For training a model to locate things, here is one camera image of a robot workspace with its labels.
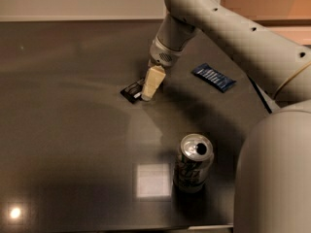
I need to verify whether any black rxbar chocolate wrapper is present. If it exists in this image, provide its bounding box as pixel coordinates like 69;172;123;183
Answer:
121;79;144;104

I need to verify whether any grey side table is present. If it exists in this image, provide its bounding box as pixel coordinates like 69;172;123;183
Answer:
249;78;280;114

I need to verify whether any silver green 7up can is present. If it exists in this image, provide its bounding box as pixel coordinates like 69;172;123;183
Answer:
173;134;214;193

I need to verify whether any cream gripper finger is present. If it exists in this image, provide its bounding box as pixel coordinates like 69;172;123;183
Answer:
141;66;166;101

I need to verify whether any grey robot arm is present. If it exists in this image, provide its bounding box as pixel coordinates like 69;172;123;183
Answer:
149;0;311;233

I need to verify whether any blue snack bar wrapper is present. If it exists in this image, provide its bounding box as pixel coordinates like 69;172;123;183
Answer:
191;63;235;93

